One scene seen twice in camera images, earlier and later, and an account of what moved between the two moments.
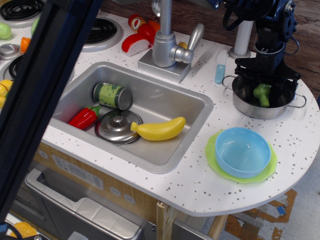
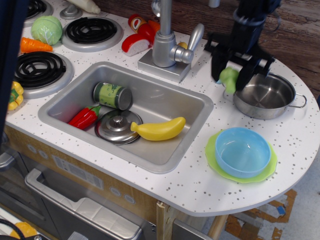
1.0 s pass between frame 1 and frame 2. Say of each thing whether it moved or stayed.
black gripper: moved
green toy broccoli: moved
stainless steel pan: stayed
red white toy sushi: stayed
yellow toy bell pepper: moved
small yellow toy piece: stayed
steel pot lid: stayed
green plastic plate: stayed
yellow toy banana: stayed
